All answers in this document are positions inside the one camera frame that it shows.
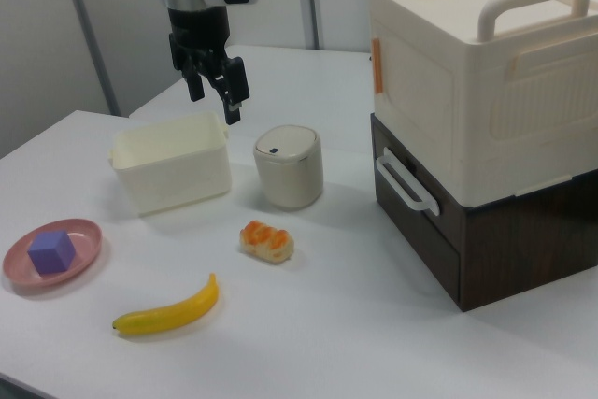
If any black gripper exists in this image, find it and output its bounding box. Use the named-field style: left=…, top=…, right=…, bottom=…
left=166, top=5, right=250, bottom=127

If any wooden drawer with white handle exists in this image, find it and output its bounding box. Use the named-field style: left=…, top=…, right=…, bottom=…
left=372, top=129, right=463, bottom=255

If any cream open plastic bin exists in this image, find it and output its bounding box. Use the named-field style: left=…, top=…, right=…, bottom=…
left=107, top=110, right=234, bottom=219

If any cream lidded trash can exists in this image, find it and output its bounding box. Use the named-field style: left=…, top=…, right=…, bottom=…
left=252, top=124, right=325, bottom=211

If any toy bread loaf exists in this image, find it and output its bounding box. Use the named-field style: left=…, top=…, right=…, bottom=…
left=238, top=219, right=296, bottom=265

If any pink plastic plate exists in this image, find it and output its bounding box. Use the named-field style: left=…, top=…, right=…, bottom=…
left=2, top=217, right=104, bottom=297

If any yellow toy banana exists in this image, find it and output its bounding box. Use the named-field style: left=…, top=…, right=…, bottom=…
left=111, top=272, right=221, bottom=337

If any purple foam cube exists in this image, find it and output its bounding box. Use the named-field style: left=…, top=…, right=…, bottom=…
left=27, top=229, right=77, bottom=277

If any cream plastic microwave toy box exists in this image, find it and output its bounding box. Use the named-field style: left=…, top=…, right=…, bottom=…
left=365, top=0, right=598, bottom=207

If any dark brown wooden cabinet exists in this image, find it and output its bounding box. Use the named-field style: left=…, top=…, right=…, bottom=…
left=370, top=111, right=598, bottom=314

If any orange door handle strip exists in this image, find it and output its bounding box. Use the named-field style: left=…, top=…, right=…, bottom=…
left=371, top=37, right=385, bottom=94

